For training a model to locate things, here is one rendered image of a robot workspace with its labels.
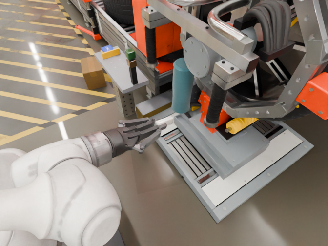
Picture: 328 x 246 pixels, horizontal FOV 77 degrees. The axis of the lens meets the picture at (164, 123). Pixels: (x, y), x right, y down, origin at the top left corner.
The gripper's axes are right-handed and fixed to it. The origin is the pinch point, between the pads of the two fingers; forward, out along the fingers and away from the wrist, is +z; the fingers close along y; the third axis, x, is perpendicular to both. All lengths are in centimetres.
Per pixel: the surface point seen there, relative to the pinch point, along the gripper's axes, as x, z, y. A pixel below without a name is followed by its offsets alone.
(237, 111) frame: -0.8, 30.6, -8.2
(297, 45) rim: -28.8, 33.4, -13.2
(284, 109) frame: -14.0, 25.6, -22.1
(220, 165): 45, 47, -10
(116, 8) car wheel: 12, 68, 151
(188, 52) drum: -18.5, 12.1, 8.7
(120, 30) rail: 18, 53, 117
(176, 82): -1.4, 19.1, 15.9
